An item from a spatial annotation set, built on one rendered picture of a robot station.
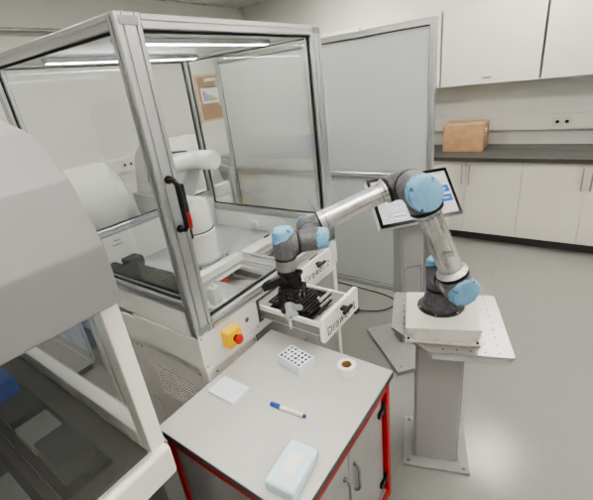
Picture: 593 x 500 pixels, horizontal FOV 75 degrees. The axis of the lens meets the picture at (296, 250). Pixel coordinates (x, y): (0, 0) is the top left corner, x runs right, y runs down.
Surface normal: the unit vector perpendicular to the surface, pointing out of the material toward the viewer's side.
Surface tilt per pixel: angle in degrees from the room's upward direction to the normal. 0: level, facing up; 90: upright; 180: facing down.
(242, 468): 0
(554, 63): 90
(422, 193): 82
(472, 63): 90
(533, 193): 90
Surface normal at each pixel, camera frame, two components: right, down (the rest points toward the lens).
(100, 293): 0.81, 0.15
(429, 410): -0.27, 0.41
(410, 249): 0.22, 0.36
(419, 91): -0.58, 0.38
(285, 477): -0.11, -0.91
